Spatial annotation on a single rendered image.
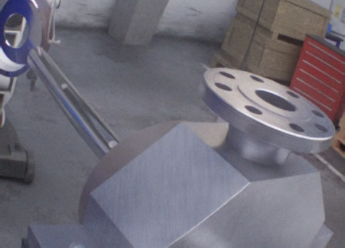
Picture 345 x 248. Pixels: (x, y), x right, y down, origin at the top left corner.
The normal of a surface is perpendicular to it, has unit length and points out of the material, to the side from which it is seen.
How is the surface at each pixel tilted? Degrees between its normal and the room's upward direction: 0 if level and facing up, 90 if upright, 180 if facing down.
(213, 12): 90
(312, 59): 90
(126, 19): 93
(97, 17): 90
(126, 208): 45
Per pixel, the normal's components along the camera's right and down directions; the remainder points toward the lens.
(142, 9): 0.57, 0.51
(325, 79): -0.58, 0.12
